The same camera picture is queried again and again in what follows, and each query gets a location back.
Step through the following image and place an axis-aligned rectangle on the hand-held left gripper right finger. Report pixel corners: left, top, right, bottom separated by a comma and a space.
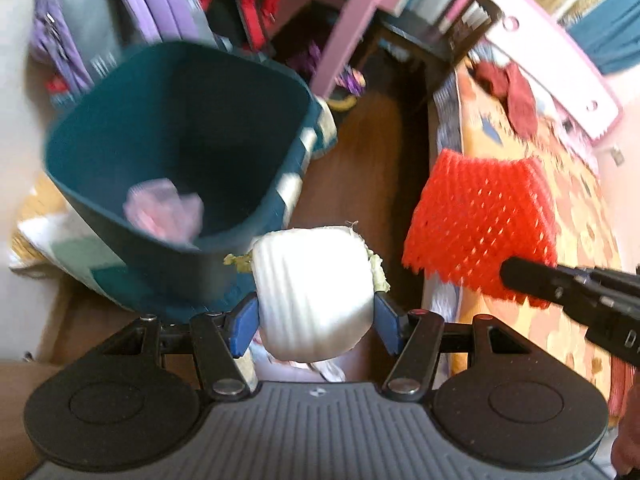
372, 291, 531, 403

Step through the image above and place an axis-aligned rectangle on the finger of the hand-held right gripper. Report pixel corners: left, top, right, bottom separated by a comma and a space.
500, 256, 640, 362

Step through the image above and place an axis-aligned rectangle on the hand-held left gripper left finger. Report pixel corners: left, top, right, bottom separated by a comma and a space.
136, 292, 261, 403

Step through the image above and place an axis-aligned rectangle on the white napa cabbage piece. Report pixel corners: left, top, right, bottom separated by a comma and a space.
222, 220, 392, 364

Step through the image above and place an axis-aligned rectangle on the red foam fruit net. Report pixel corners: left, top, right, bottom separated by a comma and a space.
401, 149, 559, 310

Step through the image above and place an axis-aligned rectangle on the teal plastic trash bin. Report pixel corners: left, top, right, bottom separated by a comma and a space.
42, 40, 323, 312

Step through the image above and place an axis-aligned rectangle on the person's right hand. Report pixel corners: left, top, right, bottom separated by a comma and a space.
610, 377, 640, 478

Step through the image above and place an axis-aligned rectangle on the floral bed sheet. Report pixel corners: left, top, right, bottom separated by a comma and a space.
422, 55, 627, 403

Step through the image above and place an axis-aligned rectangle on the crumpled pink paper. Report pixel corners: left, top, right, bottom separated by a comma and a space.
122, 177, 206, 249

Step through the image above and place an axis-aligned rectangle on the dark red cloth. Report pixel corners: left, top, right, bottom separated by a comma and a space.
472, 60, 539, 139

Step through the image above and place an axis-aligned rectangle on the pink bed headboard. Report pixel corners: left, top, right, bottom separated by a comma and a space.
479, 0, 626, 147

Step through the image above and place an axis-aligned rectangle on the teal curtain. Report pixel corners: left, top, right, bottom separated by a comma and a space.
569, 0, 640, 77

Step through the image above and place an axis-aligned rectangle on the dark wooden chair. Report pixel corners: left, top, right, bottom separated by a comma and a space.
375, 0, 504, 92

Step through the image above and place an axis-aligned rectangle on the pink desk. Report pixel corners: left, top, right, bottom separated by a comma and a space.
279, 0, 422, 102

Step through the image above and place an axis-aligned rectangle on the red and black backpack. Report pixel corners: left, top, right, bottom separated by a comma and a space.
195, 0, 284, 57

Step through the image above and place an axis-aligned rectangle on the purple and grey backpack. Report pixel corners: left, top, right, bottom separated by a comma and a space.
30, 0, 223, 97

